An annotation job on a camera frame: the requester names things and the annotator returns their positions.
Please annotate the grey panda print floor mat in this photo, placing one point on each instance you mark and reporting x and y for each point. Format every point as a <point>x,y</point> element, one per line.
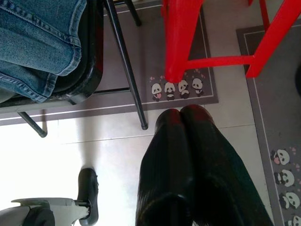
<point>277,117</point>
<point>152,47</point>

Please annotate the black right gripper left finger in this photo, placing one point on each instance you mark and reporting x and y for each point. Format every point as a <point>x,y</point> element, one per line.
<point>164,164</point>

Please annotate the black metal frame chair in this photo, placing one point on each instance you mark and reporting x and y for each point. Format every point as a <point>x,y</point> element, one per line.
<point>94,58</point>

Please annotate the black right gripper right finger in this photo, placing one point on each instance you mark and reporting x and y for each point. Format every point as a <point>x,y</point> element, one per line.
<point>218,179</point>

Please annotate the blue denim jeans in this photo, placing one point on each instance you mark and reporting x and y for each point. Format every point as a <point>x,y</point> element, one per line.
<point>35,47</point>

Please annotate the red plastic stool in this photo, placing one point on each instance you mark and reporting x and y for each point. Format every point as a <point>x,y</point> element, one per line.
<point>178,47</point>

